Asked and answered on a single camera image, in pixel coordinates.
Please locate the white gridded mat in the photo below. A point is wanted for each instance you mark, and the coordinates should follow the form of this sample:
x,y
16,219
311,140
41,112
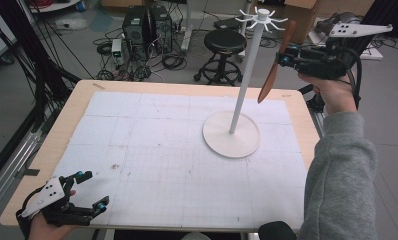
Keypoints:
x,y
153,150

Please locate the white hook stand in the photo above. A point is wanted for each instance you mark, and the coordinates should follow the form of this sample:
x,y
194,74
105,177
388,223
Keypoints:
x,y
232,136

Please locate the black computer tower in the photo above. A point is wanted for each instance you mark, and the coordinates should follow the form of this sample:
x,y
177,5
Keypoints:
x,y
135,28
161,26

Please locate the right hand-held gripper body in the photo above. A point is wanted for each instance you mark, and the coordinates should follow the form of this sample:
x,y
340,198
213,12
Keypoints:
x,y
323,66

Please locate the white metal upright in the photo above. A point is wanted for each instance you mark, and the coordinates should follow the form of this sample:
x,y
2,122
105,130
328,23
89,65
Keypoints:
x,y
187,26

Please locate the black tape piece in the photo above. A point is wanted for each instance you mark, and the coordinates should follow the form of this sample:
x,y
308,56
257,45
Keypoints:
x,y
29,172

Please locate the black round stool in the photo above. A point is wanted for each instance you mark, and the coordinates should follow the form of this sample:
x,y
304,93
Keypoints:
x,y
225,41

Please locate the person's left hand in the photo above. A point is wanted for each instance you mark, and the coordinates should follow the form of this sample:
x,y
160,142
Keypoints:
x,y
43,230

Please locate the small white power supply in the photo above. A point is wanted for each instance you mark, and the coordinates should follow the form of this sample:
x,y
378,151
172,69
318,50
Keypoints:
x,y
116,50

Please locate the grey bag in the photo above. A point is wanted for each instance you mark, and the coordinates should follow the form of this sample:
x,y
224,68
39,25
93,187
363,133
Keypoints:
x,y
345,18

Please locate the cardboard box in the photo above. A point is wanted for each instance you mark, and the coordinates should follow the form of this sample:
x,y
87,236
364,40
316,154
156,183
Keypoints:
x,y
303,15

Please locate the wooden rice spatula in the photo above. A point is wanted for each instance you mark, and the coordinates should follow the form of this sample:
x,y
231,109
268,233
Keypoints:
x,y
270,83

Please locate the person's right hand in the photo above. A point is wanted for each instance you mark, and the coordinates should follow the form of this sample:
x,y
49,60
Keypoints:
x,y
333,93

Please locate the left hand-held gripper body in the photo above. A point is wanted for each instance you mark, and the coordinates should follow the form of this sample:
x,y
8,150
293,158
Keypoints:
x,y
52,196

